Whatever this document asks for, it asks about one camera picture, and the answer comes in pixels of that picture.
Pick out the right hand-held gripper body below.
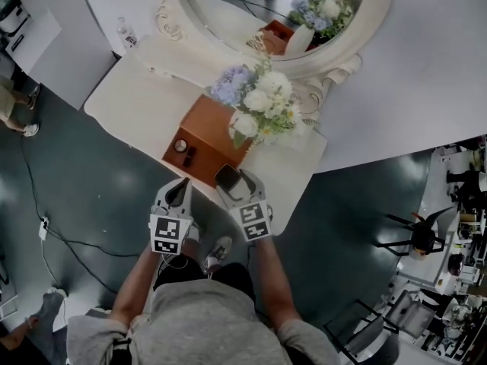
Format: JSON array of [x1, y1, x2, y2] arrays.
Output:
[[225, 193, 274, 243]]

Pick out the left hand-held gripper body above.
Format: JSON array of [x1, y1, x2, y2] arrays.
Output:
[[148, 205, 194, 256]]

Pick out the small black square case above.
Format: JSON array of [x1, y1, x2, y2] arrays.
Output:
[[214, 164, 241, 190]]

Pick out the orange wooden box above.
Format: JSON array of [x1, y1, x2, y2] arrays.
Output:
[[162, 94, 254, 189]]

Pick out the person's right forearm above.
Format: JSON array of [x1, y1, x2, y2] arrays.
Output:
[[249, 237, 304, 326]]

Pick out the person's left forearm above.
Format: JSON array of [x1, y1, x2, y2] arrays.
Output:
[[107, 249, 164, 325]]

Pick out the white table with cloth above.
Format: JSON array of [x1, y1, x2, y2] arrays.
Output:
[[83, 38, 329, 237]]

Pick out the person's left white shoe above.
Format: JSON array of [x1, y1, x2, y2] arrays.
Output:
[[182, 222, 202, 245]]

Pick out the person's black shorts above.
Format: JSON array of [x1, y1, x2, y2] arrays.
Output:
[[153, 255, 256, 302]]

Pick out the blue and white flower bouquet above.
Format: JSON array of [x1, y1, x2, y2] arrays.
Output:
[[208, 57, 305, 150]]

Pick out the person's grey sweatshirt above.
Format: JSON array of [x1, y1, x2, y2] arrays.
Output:
[[66, 278, 342, 365]]

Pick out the grey chair with black bag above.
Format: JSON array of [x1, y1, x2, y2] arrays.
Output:
[[376, 207, 457, 260]]

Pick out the clear plastic water bottle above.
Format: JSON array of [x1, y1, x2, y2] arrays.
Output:
[[116, 16, 138, 49]]

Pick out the white office desk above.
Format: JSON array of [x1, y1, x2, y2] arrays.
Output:
[[395, 203, 463, 292]]

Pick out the white cabinet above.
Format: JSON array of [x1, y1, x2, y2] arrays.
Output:
[[0, 0, 62, 74]]

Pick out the black floor cable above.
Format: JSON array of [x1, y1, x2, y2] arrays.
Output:
[[18, 137, 140, 294]]

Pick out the grey chair with black frame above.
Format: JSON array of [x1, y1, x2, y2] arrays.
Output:
[[323, 298, 400, 364]]

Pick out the oval mirror with white frame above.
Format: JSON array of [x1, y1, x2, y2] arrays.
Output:
[[154, 0, 396, 121]]

